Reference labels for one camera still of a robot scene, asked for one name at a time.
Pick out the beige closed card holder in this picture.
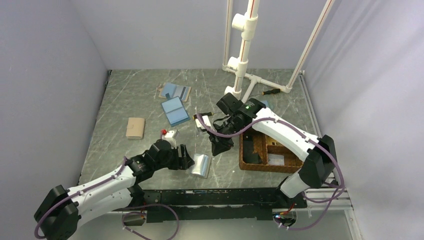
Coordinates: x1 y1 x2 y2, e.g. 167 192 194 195
125 117 146 139

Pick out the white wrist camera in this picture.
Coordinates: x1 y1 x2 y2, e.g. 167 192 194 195
195 116 213 132
160 129 179 149

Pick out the brown woven basket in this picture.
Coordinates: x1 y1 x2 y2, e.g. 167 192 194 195
239 128 303 174

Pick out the black orange screwdriver far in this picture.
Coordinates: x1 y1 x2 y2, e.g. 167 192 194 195
250 88 281 97

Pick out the aluminium extrusion rail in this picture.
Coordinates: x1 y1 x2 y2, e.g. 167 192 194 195
52 188 352 240

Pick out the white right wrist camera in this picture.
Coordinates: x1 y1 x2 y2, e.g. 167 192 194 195
195 116 213 132

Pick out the grey leather card holder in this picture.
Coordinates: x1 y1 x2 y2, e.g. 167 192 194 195
187 153 211 178

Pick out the blue card holder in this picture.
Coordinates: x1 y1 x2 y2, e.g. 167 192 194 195
261 100 270 108
161 96 190 127

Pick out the tan card holder with cards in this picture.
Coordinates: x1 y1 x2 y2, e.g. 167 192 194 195
158 82 192 102

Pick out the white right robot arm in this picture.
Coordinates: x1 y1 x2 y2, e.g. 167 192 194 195
203 93 339 208

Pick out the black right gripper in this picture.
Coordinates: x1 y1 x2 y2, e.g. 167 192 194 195
207 115 245 157

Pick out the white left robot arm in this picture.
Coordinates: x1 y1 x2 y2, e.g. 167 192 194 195
34 139 195 240

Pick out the white card in basket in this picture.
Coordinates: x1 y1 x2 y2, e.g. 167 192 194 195
267 154 285 166

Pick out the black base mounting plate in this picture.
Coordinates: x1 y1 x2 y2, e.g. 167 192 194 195
124 187 308 223

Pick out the blue card holder on green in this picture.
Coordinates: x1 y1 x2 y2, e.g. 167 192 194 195
261 100 270 108

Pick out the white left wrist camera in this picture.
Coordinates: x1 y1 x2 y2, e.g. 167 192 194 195
160 129 179 149

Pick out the white PVC pipe frame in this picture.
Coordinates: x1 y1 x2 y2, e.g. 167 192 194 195
222 0 335 102

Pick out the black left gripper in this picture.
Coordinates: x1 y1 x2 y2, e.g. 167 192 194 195
154 143 194 171

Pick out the black yellow screwdriver near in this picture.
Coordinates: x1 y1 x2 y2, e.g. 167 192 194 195
192 111 220 120

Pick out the right side aluminium rail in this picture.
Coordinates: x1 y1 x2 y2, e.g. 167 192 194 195
298 72 340 189

